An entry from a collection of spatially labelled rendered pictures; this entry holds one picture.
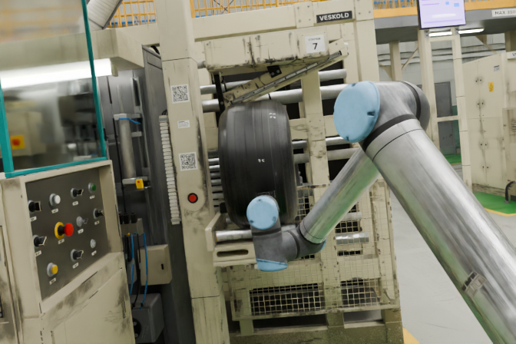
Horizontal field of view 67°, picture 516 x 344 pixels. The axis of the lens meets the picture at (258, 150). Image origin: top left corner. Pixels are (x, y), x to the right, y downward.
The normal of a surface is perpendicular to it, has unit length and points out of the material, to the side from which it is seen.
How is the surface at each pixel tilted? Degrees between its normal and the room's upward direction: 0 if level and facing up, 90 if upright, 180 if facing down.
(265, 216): 78
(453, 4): 90
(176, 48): 90
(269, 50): 90
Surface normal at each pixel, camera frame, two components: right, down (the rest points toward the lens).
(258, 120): -0.11, -0.62
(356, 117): -0.88, 0.00
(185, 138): -0.06, 0.06
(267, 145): -0.09, -0.27
